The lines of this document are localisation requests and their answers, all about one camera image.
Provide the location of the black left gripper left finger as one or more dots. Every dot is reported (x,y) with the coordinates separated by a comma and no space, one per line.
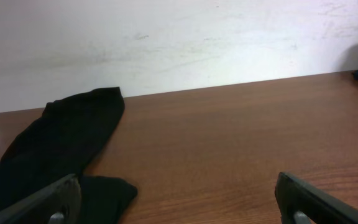
(59,202)

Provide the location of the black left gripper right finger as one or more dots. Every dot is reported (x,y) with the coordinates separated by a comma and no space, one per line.
(301,202)

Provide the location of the black t-shirt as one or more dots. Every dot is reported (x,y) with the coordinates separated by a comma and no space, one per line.
(69,134)

